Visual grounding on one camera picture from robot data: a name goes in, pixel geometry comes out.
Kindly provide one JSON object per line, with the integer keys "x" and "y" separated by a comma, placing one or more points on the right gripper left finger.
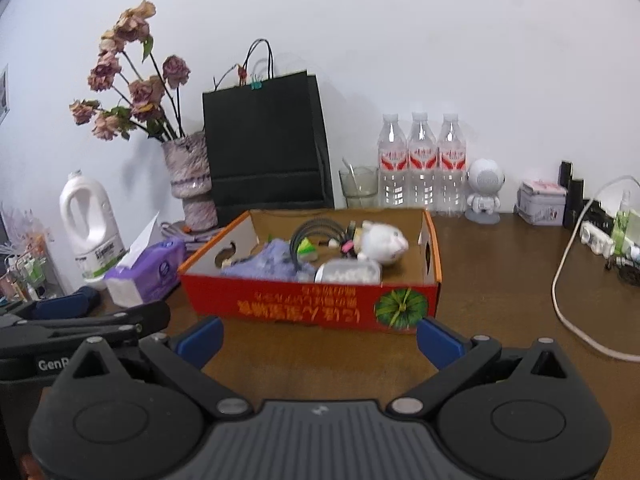
{"x": 140, "y": 412}

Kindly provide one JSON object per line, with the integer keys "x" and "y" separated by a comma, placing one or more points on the white detergent jug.
{"x": 91, "y": 227}

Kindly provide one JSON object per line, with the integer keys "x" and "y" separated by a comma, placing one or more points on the grey glass cup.
{"x": 359, "y": 185}

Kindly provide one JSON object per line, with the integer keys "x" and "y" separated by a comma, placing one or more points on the right water bottle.
{"x": 451, "y": 174}

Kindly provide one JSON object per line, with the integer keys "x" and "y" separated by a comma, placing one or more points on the purple knitted cloth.
{"x": 273, "y": 263}

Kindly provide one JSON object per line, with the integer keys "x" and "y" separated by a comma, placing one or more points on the green tissue packet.
{"x": 306, "y": 251}

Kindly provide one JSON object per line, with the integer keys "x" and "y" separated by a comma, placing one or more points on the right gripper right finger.
{"x": 506, "y": 413}

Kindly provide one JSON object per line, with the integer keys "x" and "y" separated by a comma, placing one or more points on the water bottle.
{"x": 423, "y": 158}
{"x": 451, "y": 174}
{"x": 392, "y": 162}

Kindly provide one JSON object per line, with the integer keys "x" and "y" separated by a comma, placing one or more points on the white robot figurine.
{"x": 485, "y": 180}

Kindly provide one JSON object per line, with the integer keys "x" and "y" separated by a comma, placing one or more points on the white power strip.
{"x": 599, "y": 242}

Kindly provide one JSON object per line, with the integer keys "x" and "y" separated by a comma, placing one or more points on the white yellow plush toy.
{"x": 379, "y": 242}

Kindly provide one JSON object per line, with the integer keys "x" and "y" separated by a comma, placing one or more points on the desk clutter organizer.
{"x": 25, "y": 258}

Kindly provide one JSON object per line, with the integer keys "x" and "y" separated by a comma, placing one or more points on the dried pink flowers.
{"x": 148, "y": 91}

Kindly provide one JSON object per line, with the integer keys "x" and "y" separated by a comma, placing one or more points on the black paper bag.
{"x": 266, "y": 142}

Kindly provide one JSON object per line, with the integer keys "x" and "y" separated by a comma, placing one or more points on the red cardboard box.
{"x": 407, "y": 291}

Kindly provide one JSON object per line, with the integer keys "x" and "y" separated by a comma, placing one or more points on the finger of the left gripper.
{"x": 77, "y": 305}
{"x": 134, "y": 322}

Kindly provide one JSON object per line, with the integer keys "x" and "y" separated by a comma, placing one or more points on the left water bottle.
{"x": 392, "y": 162}

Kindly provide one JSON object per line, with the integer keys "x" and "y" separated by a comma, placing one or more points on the purple flower vase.
{"x": 190, "y": 180}

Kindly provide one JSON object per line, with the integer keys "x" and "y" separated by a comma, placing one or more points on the purple tissue pack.
{"x": 148, "y": 271}

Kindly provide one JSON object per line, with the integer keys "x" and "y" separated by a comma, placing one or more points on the small tin box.
{"x": 541, "y": 203}

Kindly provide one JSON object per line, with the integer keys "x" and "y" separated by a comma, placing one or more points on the clear cotton swab container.
{"x": 349, "y": 271}

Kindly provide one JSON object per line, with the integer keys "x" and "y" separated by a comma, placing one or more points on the person left hand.
{"x": 29, "y": 467}

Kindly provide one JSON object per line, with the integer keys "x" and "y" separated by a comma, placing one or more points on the middle water bottle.
{"x": 423, "y": 158}

